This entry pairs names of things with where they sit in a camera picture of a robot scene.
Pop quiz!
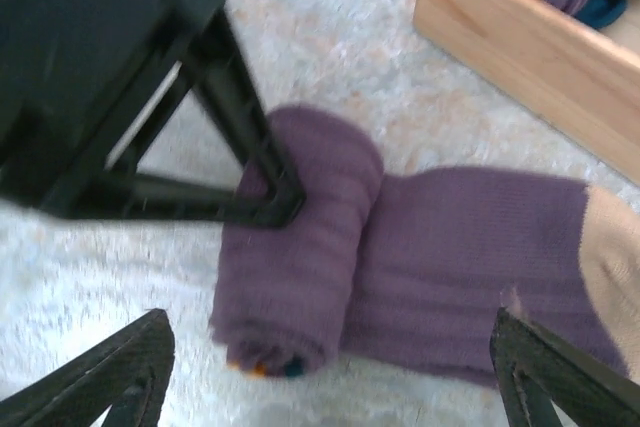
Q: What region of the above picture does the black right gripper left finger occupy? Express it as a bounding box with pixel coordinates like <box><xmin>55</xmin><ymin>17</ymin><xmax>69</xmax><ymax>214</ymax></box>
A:
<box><xmin>0</xmin><ymin>307</ymin><xmax>177</xmax><ymax>427</ymax></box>

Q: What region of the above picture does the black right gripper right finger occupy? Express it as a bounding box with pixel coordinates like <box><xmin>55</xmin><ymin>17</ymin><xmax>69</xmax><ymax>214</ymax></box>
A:
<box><xmin>489</xmin><ymin>306</ymin><xmax>640</xmax><ymax>427</ymax></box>

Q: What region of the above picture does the purple sock with beige toe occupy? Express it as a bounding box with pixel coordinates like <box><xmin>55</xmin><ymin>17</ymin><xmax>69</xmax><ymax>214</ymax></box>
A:
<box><xmin>208</xmin><ymin>103</ymin><xmax>640</xmax><ymax>389</ymax></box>

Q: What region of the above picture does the wooden compartment tray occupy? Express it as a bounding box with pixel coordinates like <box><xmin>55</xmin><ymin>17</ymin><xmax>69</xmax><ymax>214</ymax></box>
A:
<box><xmin>412</xmin><ymin>0</ymin><xmax>640</xmax><ymax>183</ymax></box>

